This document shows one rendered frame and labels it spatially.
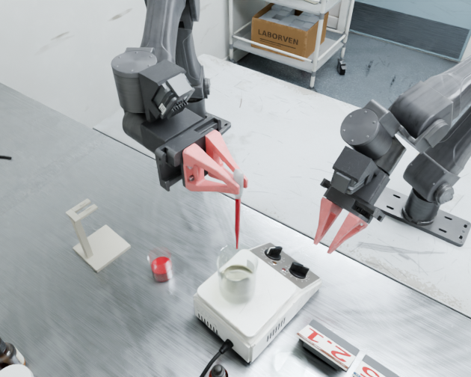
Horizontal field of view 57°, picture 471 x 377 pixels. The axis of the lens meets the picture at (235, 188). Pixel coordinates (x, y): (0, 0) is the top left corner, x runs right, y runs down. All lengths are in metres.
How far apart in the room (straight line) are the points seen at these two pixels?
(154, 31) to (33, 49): 1.35
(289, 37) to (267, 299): 2.32
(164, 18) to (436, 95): 0.43
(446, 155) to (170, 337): 0.58
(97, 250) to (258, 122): 0.54
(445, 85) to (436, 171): 0.19
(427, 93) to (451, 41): 2.86
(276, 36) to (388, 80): 0.85
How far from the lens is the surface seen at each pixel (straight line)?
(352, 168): 0.62
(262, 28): 2.95
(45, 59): 2.09
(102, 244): 0.90
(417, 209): 0.94
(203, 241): 0.88
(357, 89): 3.08
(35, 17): 2.03
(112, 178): 1.04
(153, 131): 0.56
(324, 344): 0.75
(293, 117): 1.19
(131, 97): 0.57
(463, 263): 0.95
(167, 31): 0.73
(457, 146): 0.87
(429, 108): 0.71
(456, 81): 0.74
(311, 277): 0.79
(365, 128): 0.64
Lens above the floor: 1.59
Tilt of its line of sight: 45 degrees down
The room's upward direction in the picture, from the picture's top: straight up
